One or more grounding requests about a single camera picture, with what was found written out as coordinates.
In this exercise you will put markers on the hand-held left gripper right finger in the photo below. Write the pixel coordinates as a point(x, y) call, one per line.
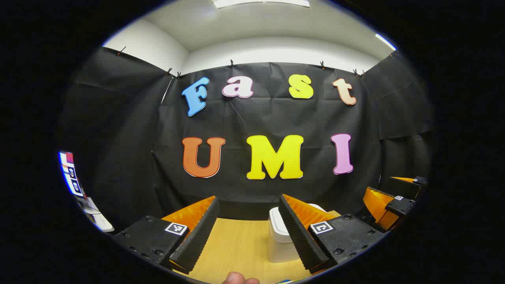
point(300, 236)

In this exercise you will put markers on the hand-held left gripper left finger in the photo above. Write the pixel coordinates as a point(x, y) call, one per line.
point(199, 236)

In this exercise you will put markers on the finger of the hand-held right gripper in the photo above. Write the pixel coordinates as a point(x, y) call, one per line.
point(420, 180)
point(400, 207)

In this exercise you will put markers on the white desktop garbage bin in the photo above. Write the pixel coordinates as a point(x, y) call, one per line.
point(278, 228)

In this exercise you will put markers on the wooden desktop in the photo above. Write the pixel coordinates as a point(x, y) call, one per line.
point(236, 248)

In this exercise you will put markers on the black backdrop cloth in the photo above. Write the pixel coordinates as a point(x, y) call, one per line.
point(130, 138)

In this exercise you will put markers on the ceiling light panel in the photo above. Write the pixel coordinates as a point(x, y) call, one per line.
point(385, 41)
point(260, 3)

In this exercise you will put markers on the white display screen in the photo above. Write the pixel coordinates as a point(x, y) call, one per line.
point(70, 173)

